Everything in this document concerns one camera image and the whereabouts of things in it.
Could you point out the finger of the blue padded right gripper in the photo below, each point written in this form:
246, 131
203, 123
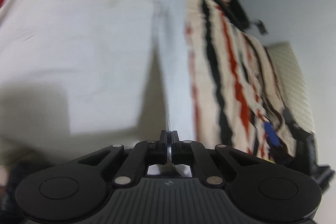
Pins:
271, 135

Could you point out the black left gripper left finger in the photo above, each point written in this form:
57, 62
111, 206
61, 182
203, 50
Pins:
158, 150

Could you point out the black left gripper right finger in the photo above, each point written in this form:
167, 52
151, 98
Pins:
181, 152

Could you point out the white garment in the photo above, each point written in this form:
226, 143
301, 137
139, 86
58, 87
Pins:
89, 71

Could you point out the cream quilted headboard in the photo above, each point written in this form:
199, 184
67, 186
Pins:
291, 83

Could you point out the striped cream red black blanket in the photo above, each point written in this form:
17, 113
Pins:
233, 90

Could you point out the black bag on bed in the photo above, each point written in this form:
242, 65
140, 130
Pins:
235, 13

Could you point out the black wall plug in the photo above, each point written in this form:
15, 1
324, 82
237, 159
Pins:
260, 26

